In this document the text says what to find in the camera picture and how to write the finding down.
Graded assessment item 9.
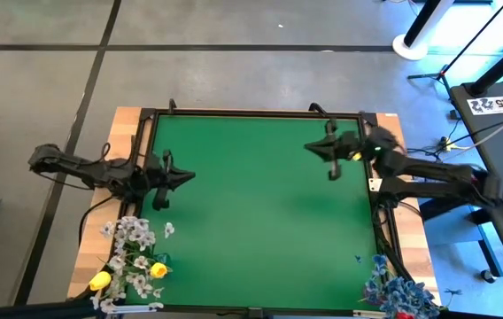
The black tripod stand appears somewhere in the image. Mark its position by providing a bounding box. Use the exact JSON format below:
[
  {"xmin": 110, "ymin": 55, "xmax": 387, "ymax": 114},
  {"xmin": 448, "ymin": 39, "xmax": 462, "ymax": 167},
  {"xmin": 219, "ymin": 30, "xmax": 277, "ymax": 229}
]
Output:
[{"xmin": 407, "ymin": 0, "xmax": 503, "ymax": 97}]

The black table frame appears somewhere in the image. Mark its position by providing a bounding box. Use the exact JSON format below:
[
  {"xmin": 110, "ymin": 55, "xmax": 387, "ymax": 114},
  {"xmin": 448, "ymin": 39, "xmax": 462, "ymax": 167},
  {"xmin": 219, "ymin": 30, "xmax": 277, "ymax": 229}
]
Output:
[{"xmin": 100, "ymin": 106, "xmax": 416, "ymax": 319}]

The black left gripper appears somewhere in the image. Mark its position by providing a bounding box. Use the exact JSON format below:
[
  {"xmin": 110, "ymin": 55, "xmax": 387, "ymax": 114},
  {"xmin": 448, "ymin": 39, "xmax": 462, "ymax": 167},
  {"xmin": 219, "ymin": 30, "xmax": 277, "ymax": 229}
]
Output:
[{"xmin": 143, "ymin": 149, "xmax": 197, "ymax": 212}]

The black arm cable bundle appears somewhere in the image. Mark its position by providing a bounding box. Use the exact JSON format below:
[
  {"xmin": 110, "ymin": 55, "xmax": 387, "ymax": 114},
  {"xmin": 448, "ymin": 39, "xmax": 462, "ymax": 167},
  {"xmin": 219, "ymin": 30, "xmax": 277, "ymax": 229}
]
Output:
[
  {"xmin": 373, "ymin": 206, "xmax": 438, "ymax": 309},
  {"xmin": 76, "ymin": 194, "xmax": 144, "ymax": 303}
]

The black left arm cable bundle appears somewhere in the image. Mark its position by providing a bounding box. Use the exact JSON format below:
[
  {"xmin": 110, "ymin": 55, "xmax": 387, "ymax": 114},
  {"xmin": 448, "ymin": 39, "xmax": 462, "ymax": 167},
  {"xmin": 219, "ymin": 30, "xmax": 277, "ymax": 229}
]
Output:
[{"xmin": 76, "ymin": 194, "xmax": 144, "ymax": 303}]

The white paper label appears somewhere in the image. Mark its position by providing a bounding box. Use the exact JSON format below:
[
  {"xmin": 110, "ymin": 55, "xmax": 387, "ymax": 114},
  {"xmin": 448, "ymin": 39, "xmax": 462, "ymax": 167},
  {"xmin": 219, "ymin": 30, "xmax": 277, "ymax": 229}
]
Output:
[{"xmin": 467, "ymin": 96, "xmax": 503, "ymax": 116}]

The black pole white round base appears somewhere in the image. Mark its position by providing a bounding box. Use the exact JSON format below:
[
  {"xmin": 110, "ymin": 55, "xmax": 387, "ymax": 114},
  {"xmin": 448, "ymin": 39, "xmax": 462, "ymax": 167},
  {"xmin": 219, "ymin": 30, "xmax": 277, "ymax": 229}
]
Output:
[{"xmin": 391, "ymin": 0, "xmax": 446, "ymax": 62}]

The aluminium bracket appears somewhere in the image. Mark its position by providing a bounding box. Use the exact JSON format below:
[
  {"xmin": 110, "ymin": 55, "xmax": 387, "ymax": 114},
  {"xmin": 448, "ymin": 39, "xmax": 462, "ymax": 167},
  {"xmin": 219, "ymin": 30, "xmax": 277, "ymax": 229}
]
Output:
[
  {"xmin": 106, "ymin": 304, "xmax": 159, "ymax": 316},
  {"xmin": 352, "ymin": 309, "xmax": 406, "ymax": 319}
]

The yellow artificial tulip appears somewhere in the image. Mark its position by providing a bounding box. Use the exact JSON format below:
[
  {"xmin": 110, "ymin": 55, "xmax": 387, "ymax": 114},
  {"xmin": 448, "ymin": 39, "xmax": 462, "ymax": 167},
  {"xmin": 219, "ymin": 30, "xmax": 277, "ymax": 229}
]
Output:
[
  {"xmin": 149, "ymin": 261, "xmax": 169, "ymax": 280},
  {"xmin": 89, "ymin": 270, "xmax": 112, "ymax": 292}
]

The black desk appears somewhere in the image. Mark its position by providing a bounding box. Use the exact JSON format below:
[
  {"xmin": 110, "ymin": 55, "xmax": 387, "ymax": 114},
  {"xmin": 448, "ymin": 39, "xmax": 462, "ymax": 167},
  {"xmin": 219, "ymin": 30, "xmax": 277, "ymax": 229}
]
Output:
[{"xmin": 449, "ymin": 81, "xmax": 503, "ymax": 307}]

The green table mat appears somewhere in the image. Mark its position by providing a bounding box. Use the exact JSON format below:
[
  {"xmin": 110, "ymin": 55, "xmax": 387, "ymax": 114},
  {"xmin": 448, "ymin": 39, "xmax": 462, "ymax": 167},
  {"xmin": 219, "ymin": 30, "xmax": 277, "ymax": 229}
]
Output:
[{"xmin": 125, "ymin": 113, "xmax": 385, "ymax": 309}]

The blue artificial flower bunch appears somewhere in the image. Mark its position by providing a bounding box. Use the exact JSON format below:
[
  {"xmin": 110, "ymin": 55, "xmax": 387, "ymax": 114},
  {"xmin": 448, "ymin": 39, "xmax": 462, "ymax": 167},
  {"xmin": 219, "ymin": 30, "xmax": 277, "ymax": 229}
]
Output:
[{"xmin": 356, "ymin": 253, "xmax": 464, "ymax": 319}]

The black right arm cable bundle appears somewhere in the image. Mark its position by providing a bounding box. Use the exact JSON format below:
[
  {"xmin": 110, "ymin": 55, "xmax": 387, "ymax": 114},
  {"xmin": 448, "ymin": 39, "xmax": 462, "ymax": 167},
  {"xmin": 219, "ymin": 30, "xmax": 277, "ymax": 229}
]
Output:
[{"xmin": 373, "ymin": 206, "xmax": 438, "ymax": 309}]

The white cable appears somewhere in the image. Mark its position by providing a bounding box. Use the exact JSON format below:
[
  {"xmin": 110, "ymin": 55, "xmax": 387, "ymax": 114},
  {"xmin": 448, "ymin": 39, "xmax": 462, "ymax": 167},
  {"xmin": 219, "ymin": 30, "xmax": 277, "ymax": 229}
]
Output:
[{"xmin": 448, "ymin": 102, "xmax": 503, "ymax": 152}]

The black desk foot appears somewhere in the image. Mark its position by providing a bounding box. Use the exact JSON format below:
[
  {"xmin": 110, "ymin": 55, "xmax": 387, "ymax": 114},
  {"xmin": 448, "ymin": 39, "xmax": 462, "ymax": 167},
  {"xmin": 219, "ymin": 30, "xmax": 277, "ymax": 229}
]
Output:
[{"xmin": 419, "ymin": 194, "xmax": 503, "ymax": 279}]

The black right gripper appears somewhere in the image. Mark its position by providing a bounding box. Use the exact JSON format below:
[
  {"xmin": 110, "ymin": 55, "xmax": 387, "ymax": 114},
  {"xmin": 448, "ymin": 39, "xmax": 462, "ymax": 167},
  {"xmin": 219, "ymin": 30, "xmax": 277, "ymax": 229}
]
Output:
[{"xmin": 303, "ymin": 120, "xmax": 375, "ymax": 181}]

